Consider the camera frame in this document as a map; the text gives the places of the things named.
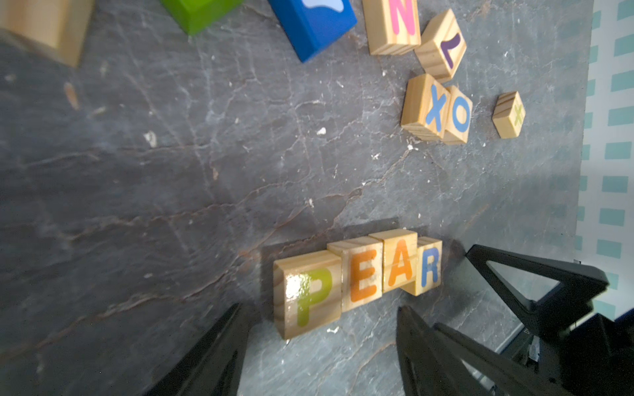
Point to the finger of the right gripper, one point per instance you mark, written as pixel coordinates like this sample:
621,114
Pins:
547,295

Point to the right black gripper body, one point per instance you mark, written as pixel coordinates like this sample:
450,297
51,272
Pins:
594,359

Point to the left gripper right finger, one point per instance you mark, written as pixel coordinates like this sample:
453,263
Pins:
434,360

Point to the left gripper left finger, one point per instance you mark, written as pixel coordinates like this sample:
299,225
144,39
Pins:
214,365

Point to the wooden letter block R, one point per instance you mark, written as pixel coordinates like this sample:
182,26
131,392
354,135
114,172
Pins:
427,274

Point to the wooden letter block A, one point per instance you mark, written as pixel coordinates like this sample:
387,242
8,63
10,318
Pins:
399,257

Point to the wooden letter block P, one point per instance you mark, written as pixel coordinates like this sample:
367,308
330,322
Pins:
307,292

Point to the wooden letter block E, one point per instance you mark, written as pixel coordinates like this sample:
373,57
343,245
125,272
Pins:
361,270

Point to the wooden letter block O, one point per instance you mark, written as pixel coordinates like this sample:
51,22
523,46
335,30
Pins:
458,118

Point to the wooden letter block X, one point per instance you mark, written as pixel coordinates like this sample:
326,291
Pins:
425,108

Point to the wooden block black letter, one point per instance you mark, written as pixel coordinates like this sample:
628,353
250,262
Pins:
443,47

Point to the wooden letter block N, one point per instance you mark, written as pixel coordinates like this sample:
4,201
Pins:
392,26

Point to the green letter block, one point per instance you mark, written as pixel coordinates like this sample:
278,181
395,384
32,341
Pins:
193,16

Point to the blue letter block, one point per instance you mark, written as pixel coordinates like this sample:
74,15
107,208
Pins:
313,25

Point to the wooden block far right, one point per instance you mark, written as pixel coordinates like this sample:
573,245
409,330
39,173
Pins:
509,115

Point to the wooden block left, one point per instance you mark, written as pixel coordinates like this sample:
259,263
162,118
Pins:
53,29

